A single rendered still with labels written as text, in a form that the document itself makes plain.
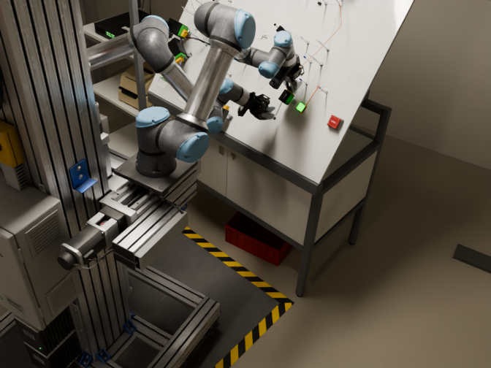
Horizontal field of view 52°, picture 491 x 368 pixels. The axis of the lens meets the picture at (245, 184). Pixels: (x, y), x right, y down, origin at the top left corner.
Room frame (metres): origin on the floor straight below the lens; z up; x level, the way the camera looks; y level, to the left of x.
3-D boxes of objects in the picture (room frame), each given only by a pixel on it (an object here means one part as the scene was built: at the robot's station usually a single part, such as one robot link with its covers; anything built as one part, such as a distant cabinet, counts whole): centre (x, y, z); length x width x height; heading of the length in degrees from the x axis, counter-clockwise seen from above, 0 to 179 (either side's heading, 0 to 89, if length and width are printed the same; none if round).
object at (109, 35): (2.83, 0.70, 1.09); 0.35 x 0.33 x 0.07; 51
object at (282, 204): (2.01, -0.11, 0.60); 0.55 x 0.03 x 0.39; 51
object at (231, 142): (2.17, 0.11, 0.83); 1.18 x 0.05 x 0.06; 51
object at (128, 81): (2.80, 0.66, 0.76); 0.30 x 0.21 x 0.20; 144
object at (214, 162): (2.35, 0.31, 0.60); 0.55 x 0.02 x 0.39; 51
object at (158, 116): (1.47, 0.33, 1.33); 0.13 x 0.12 x 0.14; 58
